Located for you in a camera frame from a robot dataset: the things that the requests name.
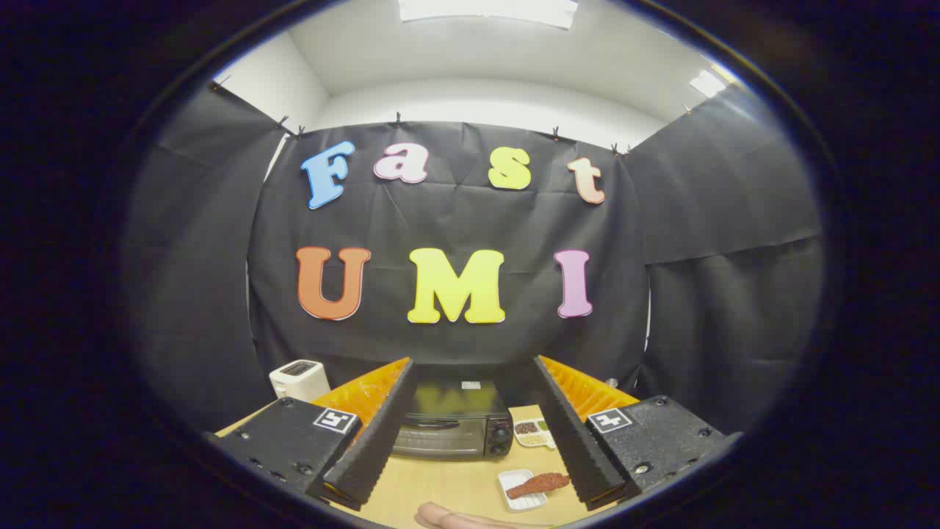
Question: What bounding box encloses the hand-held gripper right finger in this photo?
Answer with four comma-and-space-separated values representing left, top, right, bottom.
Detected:
532, 355, 742, 511

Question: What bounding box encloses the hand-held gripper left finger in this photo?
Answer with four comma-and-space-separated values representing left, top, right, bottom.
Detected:
209, 356, 418, 513

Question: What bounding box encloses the reddish brown meat piece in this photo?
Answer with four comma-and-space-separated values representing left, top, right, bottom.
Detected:
507, 472, 571, 500

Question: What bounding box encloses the black toaster oven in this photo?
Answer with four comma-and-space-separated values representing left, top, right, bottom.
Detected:
389, 378, 515, 462

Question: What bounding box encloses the white bread toaster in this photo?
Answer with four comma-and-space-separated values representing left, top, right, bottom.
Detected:
269, 359, 331, 403

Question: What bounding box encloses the white divided dish with grains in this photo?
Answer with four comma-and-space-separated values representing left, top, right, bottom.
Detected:
513, 417, 557, 449

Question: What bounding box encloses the white ribbed plastic tray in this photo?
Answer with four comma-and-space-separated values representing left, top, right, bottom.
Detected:
497, 469, 550, 513

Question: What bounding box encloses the black backdrop cloth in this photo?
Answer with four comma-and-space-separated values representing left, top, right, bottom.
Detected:
125, 81, 823, 442

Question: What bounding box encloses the small ceiling light panel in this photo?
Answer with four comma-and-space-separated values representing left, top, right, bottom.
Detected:
689, 70, 728, 98

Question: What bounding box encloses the large ceiling light panel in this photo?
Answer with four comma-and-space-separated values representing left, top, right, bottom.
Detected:
398, 0, 579, 30

